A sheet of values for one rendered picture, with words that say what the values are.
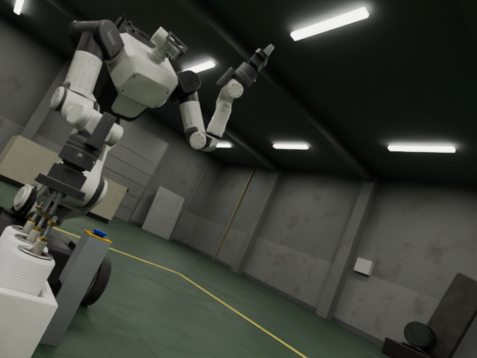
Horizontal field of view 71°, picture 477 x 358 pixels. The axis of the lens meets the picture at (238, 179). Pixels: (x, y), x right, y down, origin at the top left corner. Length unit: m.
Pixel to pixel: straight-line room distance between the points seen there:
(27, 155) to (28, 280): 5.73
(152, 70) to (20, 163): 5.29
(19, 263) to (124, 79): 0.77
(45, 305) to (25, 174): 5.75
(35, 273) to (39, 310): 0.08
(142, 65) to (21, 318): 0.91
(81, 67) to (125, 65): 0.16
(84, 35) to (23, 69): 10.58
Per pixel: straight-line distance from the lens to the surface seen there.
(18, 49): 11.99
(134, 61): 1.35
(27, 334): 0.87
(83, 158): 0.95
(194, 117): 1.51
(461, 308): 7.32
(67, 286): 1.10
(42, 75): 11.93
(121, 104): 1.45
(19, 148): 6.53
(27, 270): 0.85
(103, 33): 1.31
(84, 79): 1.27
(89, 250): 1.08
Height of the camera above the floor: 0.42
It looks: 12 degrees up
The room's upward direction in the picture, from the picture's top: 24 degrees clockwise
